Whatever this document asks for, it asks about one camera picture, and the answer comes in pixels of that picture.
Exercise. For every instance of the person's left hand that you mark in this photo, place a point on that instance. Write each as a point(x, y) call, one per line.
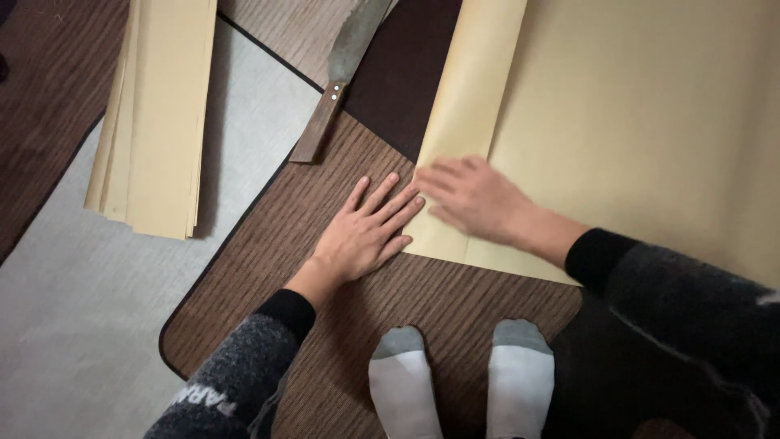
point(356, 241)

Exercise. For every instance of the person's right hand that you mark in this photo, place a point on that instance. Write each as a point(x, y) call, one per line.
point(487, 204)

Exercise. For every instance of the large tan paper sheet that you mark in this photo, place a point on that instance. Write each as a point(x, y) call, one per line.
point(621, 122)

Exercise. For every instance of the brown wood-grain mat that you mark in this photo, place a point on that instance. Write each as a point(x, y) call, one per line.
point(49, 91)
point(341, 341)

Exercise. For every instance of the person's left grey-white sock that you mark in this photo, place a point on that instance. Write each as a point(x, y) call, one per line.
point(402, 390)

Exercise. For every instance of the person's grey-white sock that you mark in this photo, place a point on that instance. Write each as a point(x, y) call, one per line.
point(519, 384)
point(402, 390)

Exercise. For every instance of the dark brown mat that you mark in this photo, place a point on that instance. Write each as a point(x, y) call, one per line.
point(402, 73)

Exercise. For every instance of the person's right grey-white sock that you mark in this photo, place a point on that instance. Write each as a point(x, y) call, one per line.
point(519, 384)

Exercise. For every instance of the stack of tan paper strips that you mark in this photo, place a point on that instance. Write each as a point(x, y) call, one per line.
point(158, 116)

